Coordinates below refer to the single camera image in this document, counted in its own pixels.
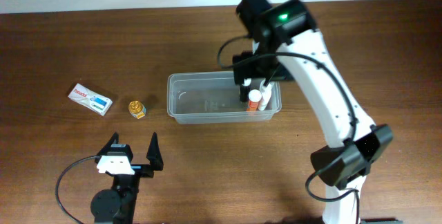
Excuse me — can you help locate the white Panadol box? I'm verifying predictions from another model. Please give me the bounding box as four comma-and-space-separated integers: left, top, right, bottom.
68, 84, 113, 116

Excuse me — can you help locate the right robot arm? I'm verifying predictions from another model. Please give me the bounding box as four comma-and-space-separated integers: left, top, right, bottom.
229, 0, 393, 223

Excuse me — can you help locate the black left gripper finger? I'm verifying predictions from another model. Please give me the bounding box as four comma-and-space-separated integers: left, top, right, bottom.
97, 132, 119, 156
146, 132, 164, 171

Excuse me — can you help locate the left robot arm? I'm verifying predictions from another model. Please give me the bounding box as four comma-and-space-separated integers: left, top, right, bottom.
90, 133, 164, 223

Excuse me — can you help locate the small gold-lid balm jar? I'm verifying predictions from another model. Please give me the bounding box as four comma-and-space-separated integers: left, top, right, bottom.
128, 100, 146, 119

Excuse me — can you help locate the orange Redoxon tube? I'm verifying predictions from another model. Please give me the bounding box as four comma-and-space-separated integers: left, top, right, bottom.
247, 89, 262, 112

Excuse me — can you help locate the black bottle white cap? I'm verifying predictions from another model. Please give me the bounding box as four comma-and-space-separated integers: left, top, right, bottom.
239, 85, 250, 102

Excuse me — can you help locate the clear plastic container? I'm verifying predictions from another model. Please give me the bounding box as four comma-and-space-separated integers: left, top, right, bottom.
167, 71, 282, 124

